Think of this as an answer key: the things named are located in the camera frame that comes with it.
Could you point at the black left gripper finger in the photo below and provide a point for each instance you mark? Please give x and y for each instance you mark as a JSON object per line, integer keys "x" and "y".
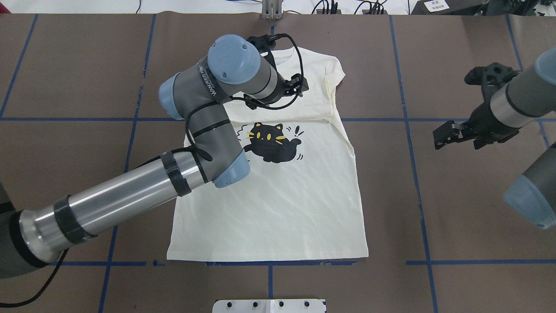
{"x": 298, "y": 85}

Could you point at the lower orange black adapter box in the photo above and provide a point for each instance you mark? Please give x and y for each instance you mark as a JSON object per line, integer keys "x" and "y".
{"x": 374, "y": 8}

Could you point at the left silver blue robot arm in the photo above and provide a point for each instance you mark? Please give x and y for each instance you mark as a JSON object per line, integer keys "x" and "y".
{"x": 32, "y": 239}

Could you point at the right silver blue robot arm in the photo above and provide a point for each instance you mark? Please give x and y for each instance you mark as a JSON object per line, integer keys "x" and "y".
{"x": 513, "y": 100}

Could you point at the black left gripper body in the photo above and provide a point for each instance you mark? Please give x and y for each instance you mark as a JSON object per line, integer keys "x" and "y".
{"x": 282, "y": 90}

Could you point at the cream long-sleeve cat shirt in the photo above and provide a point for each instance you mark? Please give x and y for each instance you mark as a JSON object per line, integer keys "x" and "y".
{"x": 301, "y": 198}

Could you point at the orange black adapter box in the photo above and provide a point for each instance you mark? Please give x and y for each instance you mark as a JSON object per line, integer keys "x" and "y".
{"x": 374, "y": 8}
{"x": 326, "y": 7}

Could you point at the aluminium frame post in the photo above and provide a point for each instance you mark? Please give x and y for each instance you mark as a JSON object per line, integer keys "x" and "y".
{"x": 271, "y": 9}

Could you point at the upper orange black adapter box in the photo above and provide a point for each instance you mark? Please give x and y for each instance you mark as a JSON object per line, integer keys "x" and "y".
{"x": 326, "y": 7}

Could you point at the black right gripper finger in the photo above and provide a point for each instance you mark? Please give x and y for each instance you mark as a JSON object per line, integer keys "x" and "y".
{"x": 450, "y": 132}

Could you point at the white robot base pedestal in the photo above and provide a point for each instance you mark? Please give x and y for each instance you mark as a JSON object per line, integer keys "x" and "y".
{"x": 270, "y": 306}

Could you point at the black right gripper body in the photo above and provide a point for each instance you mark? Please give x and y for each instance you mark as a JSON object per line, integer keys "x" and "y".
{"x": 481, "y": 119}

